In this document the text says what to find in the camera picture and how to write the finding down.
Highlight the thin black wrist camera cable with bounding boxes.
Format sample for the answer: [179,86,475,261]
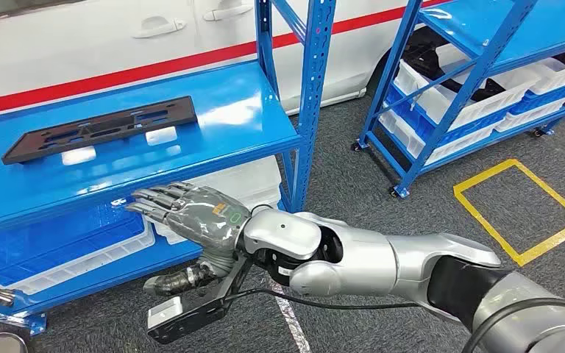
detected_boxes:
[224,287,420,313]

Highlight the white car with red stripe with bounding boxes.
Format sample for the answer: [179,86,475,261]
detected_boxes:
[0,0,454,121]

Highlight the yellow floor tape square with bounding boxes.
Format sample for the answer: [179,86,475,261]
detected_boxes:
[452,158,565,268]

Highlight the shiny clear floor tape strip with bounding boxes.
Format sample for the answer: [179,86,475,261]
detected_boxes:
[266,279,313,353]

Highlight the blue metal shelf rack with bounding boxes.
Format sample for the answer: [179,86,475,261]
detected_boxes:
[352,0,565,199]
[0,0,338,337]

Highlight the white car door handle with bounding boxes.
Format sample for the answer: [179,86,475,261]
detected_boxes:
[202,1,255,22]
[131,15,188,40]

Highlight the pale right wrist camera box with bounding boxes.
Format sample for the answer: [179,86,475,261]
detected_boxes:
[146,255,255,345]

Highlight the black upper arm cable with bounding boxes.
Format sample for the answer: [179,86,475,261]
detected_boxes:
[460,298,565,353]

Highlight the black plastic licence plate bracket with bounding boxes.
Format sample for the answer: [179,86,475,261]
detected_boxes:
[1,96,199,165]

